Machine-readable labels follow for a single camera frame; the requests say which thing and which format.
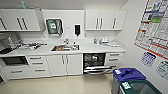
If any dish rack with dishes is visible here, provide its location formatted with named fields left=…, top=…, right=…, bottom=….
left=19, top=40, right=48, bottom=51

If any white two-door base cabinet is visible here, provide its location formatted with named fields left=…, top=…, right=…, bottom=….
left=46, top=53, right=84, bottom=77

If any stack of white plates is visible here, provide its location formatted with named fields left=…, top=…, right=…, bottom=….
left=99, top=37, right=111, bottom=46

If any blue spray bottle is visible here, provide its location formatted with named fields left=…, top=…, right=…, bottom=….
left=20, top=0, right=27, bottom=10

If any white wall cabinet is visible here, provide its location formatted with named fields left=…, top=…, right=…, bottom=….
left=0, top=8, right=43, bottom=33
left=84, top=9, right=128, bottom=32

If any steel paper towel dispenser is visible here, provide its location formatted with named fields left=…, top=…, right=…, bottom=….
left=45, top=18, right=64, bottom=36

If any steel sink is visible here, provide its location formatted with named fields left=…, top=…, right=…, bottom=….
left=50, top=44, right=81, bottom=53

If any small blue wall poster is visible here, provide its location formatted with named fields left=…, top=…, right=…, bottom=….
left=140, top=51, right=157, bottom=68

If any steel dishwasher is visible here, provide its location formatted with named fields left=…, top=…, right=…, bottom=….
left=82, top=52, right=116, bottom=75

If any white drawer unit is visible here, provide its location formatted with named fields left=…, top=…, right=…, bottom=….
left=104, top=51, right=125, bottom=68
left=26, top=54, right=51, bottom=79

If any large colourful wall poster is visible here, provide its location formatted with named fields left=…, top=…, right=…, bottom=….
left=133, top=0, right=168, bottom=61

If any wide white drawer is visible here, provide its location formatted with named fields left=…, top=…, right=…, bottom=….
left=2, top=66, right=33, bottom=80

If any white folded towel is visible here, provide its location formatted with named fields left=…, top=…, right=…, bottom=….
left=109, top=40, right=122, bottom=48

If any black soap dispenser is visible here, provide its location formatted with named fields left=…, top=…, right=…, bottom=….
left=73, top=23, right=82, bottom=37

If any brown bowl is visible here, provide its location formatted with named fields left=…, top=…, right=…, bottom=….
left=56, top=46, right=64, bottom=51

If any chrome faucet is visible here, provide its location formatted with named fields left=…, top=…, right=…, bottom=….
left=63, top=38, right=71, bottom=46

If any grey waste bin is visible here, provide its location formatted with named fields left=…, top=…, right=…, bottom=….
left=111, top=79, right=122, bottom=94

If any blue bin lid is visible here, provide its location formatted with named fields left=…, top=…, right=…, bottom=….
left=112, top=67, right=147, bottom=83

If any white cup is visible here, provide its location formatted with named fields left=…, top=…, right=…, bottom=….
left=71, top=45, right=79, bottom=51

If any built-in black microwave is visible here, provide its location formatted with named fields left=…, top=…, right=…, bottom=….
left=1, top=55, right=30, bottom=67

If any blue dish soap bottle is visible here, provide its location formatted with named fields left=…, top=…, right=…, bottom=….
left=93, top=38, right=99, bottom=45

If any green white wall poster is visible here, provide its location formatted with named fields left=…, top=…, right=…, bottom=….
left=155, top=59, right=168, bottom=81

